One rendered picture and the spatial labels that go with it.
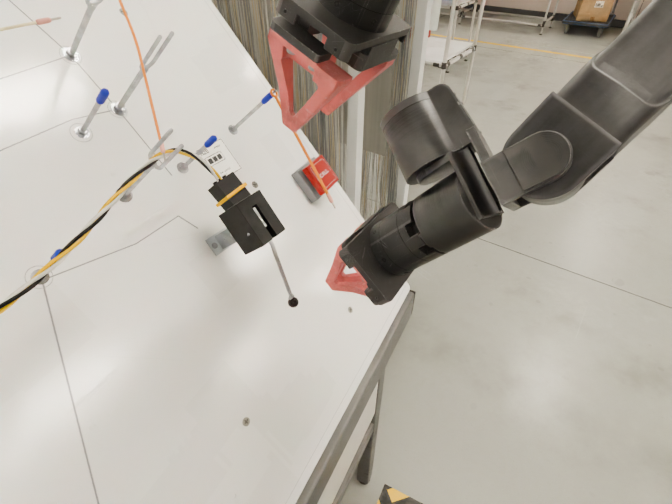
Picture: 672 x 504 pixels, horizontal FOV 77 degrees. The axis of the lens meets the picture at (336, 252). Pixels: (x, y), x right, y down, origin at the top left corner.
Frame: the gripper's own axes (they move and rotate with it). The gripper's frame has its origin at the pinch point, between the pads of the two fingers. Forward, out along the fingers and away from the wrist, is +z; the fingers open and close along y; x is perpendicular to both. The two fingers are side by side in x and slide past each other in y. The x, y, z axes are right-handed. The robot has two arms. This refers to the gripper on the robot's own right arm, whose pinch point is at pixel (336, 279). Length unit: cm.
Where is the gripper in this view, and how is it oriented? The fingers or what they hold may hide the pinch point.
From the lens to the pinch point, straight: 47.6
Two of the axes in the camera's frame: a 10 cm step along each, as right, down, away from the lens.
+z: -5.9, 3.9, 7.1
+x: 6.2, 7.8, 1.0
